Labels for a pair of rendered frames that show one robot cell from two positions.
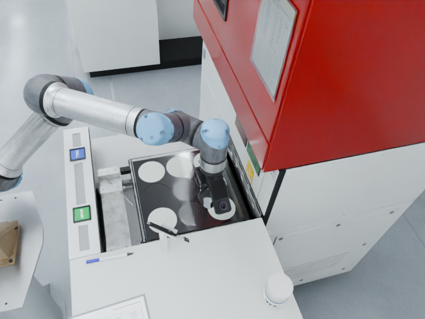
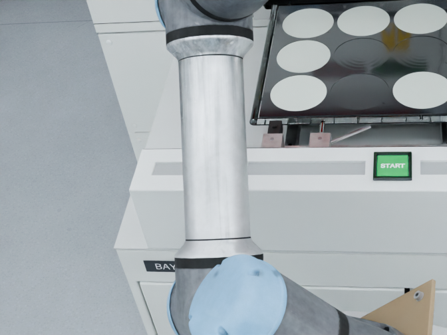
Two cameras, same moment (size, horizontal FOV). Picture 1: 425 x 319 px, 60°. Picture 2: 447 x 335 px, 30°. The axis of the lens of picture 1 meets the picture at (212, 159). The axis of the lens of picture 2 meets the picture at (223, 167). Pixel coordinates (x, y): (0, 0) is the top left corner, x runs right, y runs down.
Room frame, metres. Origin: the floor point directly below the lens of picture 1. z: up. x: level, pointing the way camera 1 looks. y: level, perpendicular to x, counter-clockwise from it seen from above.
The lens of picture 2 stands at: (0.26, 1.25, 1.84)
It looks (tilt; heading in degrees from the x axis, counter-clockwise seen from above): 43 degrees down; 307
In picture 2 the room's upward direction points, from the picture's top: 12 degrees counter-clockwise
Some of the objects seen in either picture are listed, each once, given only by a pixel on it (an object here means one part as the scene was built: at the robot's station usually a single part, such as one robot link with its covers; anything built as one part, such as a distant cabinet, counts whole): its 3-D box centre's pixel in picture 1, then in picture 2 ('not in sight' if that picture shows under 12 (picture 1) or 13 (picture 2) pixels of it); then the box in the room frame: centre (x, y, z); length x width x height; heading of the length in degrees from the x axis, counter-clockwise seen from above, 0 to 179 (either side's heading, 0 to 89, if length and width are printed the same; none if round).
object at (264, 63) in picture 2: (174, 153); (265, 59); (0.94, 0.15, 0.90); 0.37 x 0.01 x 0.01; 110
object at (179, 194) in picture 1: (185, 189); (361, 55); (0.77, 0.09, 0.90); 0.34 x 0.34 x 0.01; 20
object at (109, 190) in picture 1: (111, 190); (319, 154); (0.73, 0.36, 0.89); 0.08 x 0.03 x 0.03; 110
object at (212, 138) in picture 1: (213, 140); not in sight; (0.65, 0.00, 1.31); 0.09 x 0.08 x 0.11; 66
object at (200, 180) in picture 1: (210, 175); not in sight; (0.66, 0.00, 1.15); 0.09 x 0.08 x 0.12; 25
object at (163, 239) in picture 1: (169, 237); not in sight; (0.50, 0.11, 1.03); 0.06 x 0.04 x 0.13; 110
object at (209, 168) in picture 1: (212, 160); not in sight; (0.65, 0.00, 1.23); 0.08 x 0.08 x 0.05
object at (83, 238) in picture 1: (83, 194); (311, 199); (0.71, 0.45, 0.89); 0.55 x 0.09 x 0.14; 20
